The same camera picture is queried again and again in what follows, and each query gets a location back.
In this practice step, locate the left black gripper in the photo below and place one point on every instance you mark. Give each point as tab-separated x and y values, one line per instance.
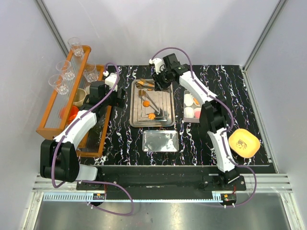
117	102

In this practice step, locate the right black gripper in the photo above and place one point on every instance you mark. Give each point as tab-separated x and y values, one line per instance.
158	84

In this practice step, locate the orange chocolate chip cookie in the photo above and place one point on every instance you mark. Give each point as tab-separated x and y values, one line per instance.
146	103

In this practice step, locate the pink sandwich cookie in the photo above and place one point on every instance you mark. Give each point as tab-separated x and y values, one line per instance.
197	112

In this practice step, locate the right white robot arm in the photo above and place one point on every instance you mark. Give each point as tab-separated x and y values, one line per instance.
213	111

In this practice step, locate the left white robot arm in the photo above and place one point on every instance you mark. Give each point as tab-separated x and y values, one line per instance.
58	157

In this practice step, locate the steel baking tray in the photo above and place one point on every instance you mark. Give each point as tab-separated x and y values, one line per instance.
161	104

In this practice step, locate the white paper cup back left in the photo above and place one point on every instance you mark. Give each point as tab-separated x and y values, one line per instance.
188	100

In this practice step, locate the white paper cup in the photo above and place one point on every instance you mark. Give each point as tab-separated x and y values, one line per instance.
188	112
194	105
188	100

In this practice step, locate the orange swirl cookie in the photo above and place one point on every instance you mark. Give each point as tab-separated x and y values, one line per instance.
151	116

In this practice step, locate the white paper cup back right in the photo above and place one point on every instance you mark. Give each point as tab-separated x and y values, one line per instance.
194	105

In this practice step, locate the white paper cup front left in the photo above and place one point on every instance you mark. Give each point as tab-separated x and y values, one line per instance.
188	112

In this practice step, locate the clear glass cup lower shelf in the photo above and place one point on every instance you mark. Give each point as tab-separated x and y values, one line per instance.
90	72

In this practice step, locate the beige ceramic cup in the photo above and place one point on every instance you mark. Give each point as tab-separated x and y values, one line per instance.
79	97

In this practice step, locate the orange plastic cup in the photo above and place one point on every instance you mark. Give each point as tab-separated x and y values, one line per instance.
73	113

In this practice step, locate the orange wooden rack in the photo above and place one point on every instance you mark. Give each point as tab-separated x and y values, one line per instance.
92	144

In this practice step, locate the silver tin lid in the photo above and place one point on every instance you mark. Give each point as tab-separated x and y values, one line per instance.
160	141

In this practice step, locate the clear glass cup middle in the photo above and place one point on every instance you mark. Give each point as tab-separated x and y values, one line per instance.
65	69

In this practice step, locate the clear glass cup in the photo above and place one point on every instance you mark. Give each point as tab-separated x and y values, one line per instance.
58	83
65	69
76	46

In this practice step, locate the clear glass cup near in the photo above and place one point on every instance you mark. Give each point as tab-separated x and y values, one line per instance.
58	83

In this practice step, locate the clear glass cup far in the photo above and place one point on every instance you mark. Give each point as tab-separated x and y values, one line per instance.
76	46

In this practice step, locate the yellow plastic plate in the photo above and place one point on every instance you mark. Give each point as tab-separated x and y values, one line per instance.
244	143

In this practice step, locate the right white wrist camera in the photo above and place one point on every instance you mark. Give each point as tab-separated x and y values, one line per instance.
158	64

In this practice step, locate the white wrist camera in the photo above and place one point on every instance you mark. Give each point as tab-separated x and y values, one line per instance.
158	64
110	80

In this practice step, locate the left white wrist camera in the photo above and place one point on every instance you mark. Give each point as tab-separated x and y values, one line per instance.
110	80

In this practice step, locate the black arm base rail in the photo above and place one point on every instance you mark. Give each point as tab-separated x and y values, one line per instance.
169	182

